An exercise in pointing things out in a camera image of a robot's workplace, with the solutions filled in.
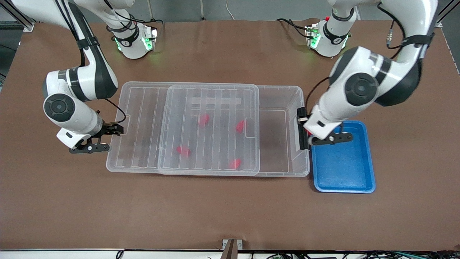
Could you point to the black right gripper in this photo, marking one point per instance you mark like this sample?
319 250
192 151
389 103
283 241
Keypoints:
109 128

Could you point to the clear ribbed box lid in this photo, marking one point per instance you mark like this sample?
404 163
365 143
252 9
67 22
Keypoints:
143 126

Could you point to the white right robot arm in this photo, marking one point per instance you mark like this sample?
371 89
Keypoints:
97 77

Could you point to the clear plastic storage box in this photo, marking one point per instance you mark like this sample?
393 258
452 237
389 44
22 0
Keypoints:
273 144

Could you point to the blue plastic tray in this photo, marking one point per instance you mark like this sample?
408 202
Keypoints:
345 169

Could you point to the brown table cover sheet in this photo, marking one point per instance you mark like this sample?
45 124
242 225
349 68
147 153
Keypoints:
230 216

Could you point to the thin metal post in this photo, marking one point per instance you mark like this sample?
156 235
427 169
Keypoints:
202 10
150 10

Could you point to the aluminium frame profile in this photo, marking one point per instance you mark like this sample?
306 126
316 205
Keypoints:
439 24
25 25

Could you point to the metal table edge bracket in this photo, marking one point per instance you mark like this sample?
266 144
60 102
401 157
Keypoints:
231 248

